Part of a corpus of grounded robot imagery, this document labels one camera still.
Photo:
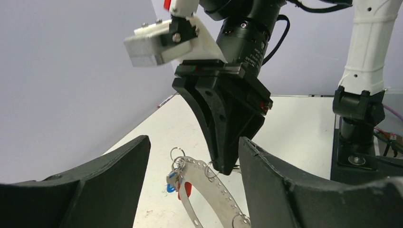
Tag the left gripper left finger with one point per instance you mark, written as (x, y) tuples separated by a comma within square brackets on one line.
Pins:
[(102, 193)]

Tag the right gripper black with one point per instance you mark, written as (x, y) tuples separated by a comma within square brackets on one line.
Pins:
[(228, 101)]

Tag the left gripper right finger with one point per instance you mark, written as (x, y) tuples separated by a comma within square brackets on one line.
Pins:
[(280, 195)]

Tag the blue-headed key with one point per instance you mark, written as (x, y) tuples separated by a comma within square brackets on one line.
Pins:
[(172, 182)]

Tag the red-headed key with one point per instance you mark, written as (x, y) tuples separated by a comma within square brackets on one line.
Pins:
[(187, 187)]

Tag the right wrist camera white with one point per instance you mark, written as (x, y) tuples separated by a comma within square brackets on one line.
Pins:
[(174, 39)]

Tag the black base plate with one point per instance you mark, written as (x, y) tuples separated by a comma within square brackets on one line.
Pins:
[(354, 160)]

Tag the aluminium frame rail back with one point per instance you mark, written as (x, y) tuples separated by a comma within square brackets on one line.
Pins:
[(311, 95)]

